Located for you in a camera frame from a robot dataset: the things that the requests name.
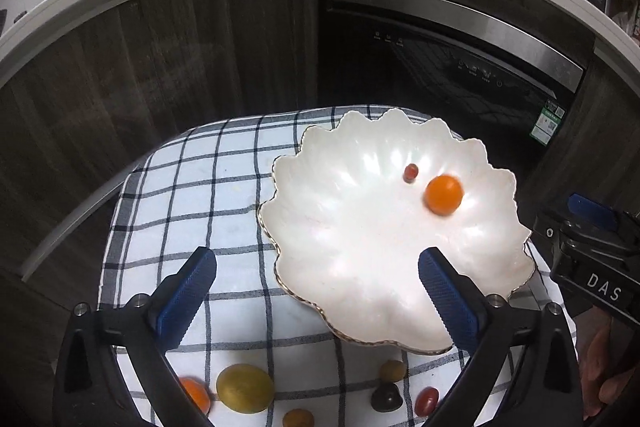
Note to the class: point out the brown longan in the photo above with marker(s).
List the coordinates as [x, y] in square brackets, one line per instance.
[298, 419]

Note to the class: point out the yellow-green plum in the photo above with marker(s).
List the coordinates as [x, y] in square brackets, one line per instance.
[245, 388]

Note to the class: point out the small orange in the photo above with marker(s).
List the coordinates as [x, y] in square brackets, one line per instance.
[444, 193]
[198, 394]

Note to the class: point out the red cherry tomato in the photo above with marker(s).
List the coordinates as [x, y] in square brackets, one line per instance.
[426, 400]
[411, 172]

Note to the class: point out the person's right hand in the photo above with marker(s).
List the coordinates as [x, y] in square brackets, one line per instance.
[607, 372]

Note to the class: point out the black built-in dishwasher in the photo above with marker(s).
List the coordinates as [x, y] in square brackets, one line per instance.
[425, 77]

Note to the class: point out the green label sticker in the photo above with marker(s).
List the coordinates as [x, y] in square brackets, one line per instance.
[547, 119]

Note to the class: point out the white shell-shaped plate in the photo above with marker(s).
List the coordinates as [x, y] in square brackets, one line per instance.
[350, 232]

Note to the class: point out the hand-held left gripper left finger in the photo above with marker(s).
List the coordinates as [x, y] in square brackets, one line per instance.
[185, 297]

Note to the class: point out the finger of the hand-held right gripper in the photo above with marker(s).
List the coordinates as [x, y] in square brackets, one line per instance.
[592, 210]

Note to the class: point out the checkered cloth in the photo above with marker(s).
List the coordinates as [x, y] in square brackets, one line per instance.
[225, 217]

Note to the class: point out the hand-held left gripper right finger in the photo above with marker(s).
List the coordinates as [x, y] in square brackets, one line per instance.
[447, 302]

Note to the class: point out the dark grape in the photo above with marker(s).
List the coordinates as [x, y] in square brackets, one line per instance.
[391, 370]
[386, 398]

